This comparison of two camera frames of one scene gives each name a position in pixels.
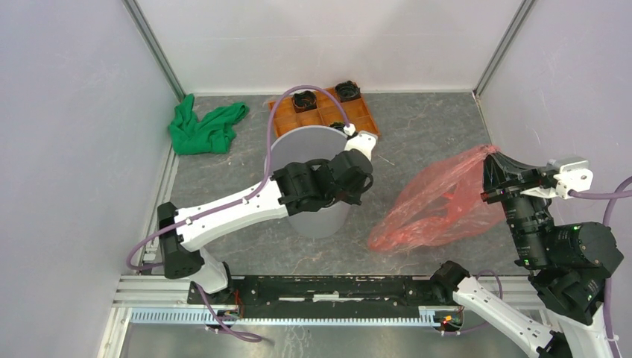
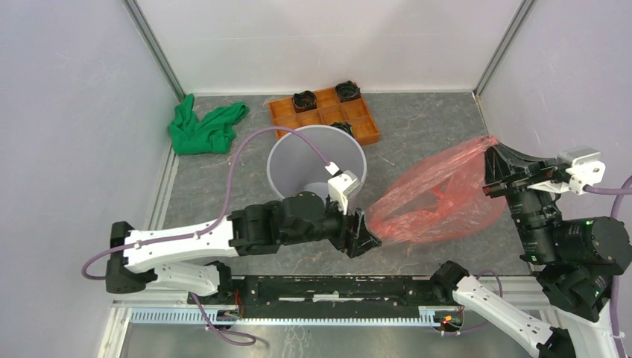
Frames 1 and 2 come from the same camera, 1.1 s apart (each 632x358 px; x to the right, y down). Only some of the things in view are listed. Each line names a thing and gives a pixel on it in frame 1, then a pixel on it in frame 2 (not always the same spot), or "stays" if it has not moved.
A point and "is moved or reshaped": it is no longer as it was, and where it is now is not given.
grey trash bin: (313, 143) stays
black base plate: (321, 295) stays
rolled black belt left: (304, 101) stays
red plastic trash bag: (442, 201) is moved or reshaped
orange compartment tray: (326, 113) stays
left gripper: (355, 198) -> (352, 226)
